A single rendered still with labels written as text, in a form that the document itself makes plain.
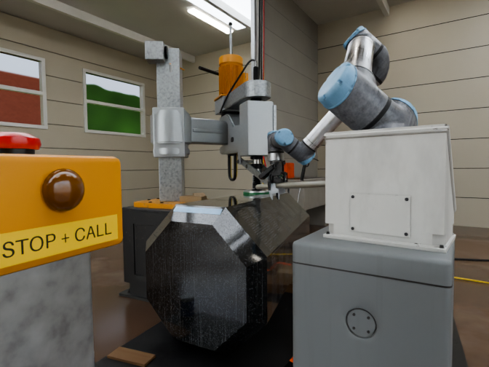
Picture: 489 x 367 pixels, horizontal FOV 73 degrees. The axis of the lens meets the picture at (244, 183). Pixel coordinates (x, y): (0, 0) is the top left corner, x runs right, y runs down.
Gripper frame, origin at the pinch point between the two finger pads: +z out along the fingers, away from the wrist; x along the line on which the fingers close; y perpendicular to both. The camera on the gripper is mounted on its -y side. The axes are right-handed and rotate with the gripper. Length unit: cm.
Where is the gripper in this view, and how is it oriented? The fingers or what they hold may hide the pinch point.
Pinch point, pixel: (273, 197)
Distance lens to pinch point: 187.0
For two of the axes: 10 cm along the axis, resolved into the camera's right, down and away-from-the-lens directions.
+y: 7.6, -0.4, -6.5
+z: 0.3, 10.0, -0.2
